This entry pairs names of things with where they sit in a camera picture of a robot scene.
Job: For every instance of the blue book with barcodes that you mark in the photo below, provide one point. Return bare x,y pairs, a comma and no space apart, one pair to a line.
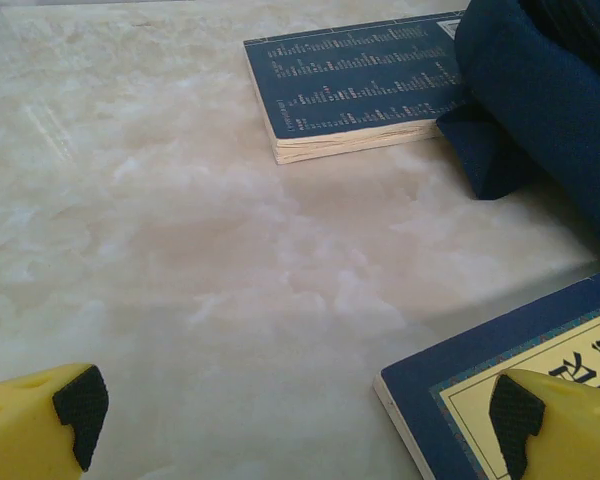
355,75

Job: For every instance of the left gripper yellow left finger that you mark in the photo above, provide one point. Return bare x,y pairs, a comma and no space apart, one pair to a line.
25,425

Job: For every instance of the blue book with yellow label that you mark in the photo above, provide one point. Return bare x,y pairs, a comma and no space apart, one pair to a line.
430,380

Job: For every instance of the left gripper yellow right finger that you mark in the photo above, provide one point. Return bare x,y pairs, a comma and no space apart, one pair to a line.
570,435

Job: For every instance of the navy blue backpack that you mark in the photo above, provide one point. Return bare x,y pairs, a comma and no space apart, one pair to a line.
530,100

